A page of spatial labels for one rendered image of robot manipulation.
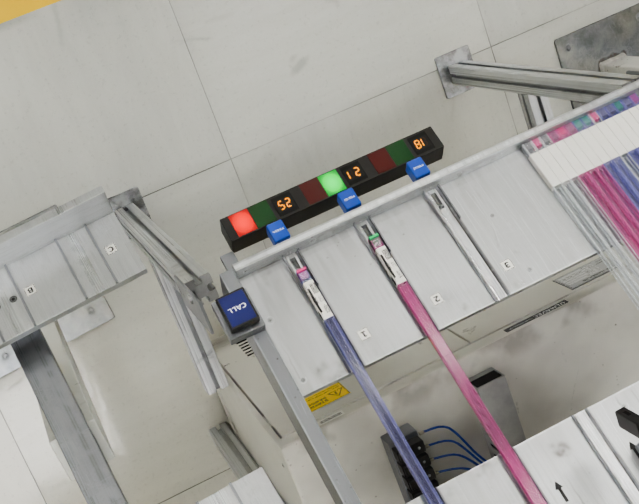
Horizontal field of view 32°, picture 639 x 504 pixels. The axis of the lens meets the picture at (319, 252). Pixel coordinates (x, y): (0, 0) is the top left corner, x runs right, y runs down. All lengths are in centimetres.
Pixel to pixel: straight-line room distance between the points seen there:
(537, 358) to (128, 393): 86
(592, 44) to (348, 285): 117
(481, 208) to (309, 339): 31
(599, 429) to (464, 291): 25
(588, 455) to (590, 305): 47
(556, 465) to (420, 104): 110
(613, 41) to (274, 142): 78
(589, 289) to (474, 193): 37
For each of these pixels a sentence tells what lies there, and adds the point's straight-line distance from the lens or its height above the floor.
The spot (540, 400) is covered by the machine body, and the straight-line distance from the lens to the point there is 188.
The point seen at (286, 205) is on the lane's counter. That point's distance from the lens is 158.
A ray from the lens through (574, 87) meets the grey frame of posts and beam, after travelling 194.
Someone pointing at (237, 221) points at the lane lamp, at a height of 65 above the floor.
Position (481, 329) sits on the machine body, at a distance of 185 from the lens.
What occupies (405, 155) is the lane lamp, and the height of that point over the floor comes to 66.
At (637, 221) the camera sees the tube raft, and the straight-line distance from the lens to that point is 160.
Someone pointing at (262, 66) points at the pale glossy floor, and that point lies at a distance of 224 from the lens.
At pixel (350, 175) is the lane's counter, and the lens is 161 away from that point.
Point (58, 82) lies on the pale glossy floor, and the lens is 217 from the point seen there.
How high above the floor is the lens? 215
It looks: 68 degrees down
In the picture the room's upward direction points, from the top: 121 degrees clockwise
